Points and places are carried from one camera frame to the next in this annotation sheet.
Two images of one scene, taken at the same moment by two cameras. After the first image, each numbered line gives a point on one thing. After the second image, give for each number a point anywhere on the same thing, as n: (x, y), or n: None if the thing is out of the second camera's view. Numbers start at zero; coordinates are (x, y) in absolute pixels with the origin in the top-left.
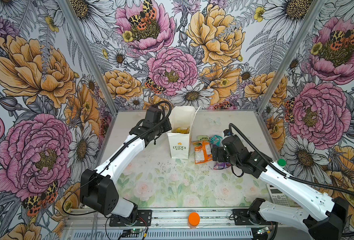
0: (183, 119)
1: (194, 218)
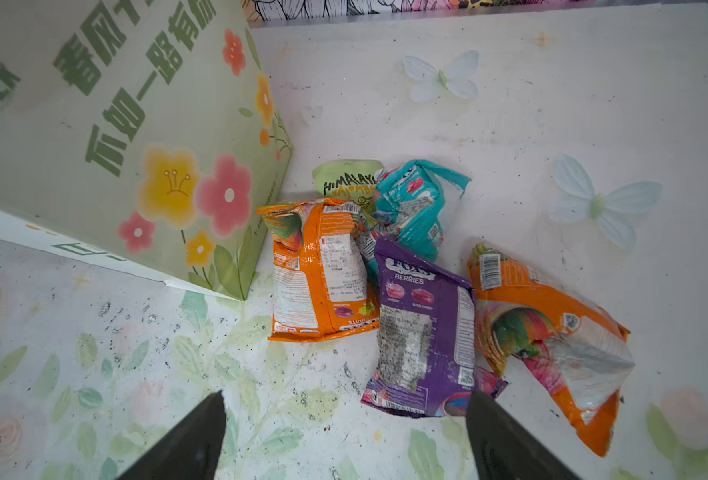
0: (146, 136)
1: None
